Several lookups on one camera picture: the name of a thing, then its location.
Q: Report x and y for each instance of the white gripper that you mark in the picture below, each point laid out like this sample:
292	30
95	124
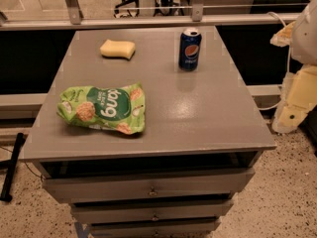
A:
306	39

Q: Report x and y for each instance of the blue pepsi can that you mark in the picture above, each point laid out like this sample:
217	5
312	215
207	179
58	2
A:
189	49

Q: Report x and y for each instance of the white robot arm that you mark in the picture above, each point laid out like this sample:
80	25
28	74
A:
303	46

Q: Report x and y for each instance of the top grey drawer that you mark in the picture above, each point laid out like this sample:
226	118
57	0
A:
114	188

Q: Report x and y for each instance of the grey drawer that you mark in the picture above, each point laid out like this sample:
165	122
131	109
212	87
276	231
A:
114	188
154	229
152	212

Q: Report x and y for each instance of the grey drawer cabinet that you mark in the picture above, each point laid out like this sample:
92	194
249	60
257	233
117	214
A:
195	121

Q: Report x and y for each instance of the middle grey drawer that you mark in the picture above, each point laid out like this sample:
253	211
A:
152	212

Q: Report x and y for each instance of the green snack bag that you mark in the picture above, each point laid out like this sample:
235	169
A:
117	109

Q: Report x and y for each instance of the yellow sponge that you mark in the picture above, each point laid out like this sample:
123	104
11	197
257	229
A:
118	49

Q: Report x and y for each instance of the bottom grey drawer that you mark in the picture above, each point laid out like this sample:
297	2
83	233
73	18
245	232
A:
154	229

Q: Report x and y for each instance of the grey metal railing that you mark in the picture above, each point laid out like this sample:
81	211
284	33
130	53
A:
102	14

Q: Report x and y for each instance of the black stand leg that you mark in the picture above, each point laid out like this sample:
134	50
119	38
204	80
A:
10	166

